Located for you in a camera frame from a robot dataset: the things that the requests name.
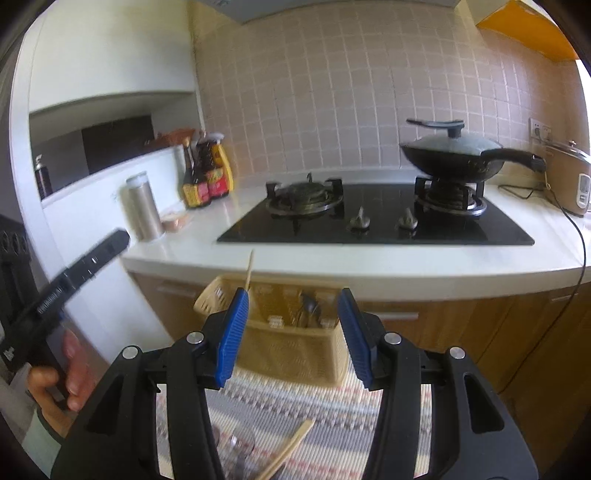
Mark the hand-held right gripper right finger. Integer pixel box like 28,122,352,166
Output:
337,287,539,480

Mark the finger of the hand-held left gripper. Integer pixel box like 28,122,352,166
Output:
60,229,131,289

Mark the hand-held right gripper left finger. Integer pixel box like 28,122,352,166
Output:
51,287,250,480

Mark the yellow plastic utensil basket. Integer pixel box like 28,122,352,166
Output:
194,274,352,387

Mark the person's left forearm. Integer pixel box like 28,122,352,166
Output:
21,406,70,479

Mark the person's left hand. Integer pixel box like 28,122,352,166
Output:
28,330,99,432

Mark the metal spoon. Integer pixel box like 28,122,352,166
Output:
298,290,324,329

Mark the black carved furniture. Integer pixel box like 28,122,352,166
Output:
0,215,35,324

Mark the steel thermos flask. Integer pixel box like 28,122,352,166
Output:
124,172,166,241

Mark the small pink container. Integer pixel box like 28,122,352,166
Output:
161,211,189,233

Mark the striped woven mat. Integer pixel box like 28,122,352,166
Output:
152,364,435,480

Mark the dark spray bottle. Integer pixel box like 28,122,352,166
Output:
34,154,53,200

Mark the black glass gas stove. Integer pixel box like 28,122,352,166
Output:
217,174,535,246

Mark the wooden base cabinet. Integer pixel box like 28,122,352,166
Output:
127,272,591,464

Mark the brown wicker basket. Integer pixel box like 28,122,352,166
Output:
154,129,200,149

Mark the dark sauce bottle red label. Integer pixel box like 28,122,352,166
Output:
198,133,230,200

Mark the yellow oil bottle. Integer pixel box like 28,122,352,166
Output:
218,143,235,193

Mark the black wok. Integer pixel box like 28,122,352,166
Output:
399,141,548,184

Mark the beige rice cooker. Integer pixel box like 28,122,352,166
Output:
538,141,591,217

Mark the grey range hood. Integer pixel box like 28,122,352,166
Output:
203,0,460,25

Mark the wok lid with black handle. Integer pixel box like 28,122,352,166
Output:
400,119,503,158

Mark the black power cable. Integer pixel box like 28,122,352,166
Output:
498,184,591,352

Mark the white wall socket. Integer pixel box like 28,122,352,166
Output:
529,117,554,143

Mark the orange wall cabinet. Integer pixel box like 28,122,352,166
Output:
475,0,581,63

